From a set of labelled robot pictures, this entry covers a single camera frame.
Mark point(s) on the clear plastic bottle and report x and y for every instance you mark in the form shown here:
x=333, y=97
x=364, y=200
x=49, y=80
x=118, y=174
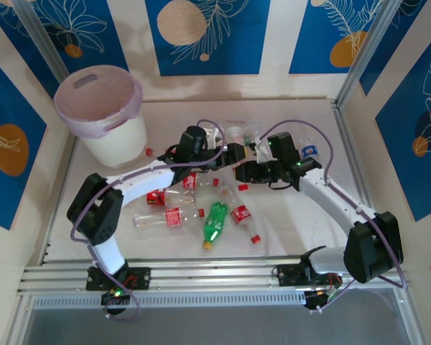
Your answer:
x=234, y=134

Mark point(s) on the clear bottle blue label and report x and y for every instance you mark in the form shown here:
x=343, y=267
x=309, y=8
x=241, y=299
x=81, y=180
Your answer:
x=310, y=149

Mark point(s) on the large clear cola bottle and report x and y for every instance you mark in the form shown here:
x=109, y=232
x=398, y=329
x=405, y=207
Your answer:
x=240, y=215

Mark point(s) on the green plastic bottle yellow cap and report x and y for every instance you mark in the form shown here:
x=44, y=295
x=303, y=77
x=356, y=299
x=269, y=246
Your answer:
x=213, y=223

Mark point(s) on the clear bottle red label yellow cap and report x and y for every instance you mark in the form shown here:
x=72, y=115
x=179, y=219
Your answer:
x=156, y=198

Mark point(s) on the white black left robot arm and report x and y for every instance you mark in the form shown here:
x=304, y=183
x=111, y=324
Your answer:
x=140, y=183

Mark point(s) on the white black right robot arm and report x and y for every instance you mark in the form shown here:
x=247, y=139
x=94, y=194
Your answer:
x=330, y=196

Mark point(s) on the white plastic bin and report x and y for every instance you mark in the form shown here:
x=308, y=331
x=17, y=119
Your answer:
x=118, y=143

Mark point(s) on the pink bin liner bag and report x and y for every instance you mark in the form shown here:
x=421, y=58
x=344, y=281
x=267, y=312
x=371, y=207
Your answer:
x=93, y=93

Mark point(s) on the black right control board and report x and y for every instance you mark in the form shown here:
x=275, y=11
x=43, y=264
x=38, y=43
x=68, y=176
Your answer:
x=318, y=298

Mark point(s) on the black control board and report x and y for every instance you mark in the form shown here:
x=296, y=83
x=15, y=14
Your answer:
x=318, y=298
x=115, y=296

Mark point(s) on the grey metal panel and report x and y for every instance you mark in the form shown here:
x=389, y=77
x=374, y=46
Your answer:
x=215, y=328

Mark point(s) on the black left control board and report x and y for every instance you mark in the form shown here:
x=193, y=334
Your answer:
x=115, y=296

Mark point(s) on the aluminium mounting rail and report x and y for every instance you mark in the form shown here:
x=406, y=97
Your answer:
x=208, y=273

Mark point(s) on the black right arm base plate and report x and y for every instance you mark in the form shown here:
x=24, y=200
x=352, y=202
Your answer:
x=289, y=275

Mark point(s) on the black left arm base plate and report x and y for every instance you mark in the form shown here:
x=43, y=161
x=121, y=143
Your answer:
x=140, y=278

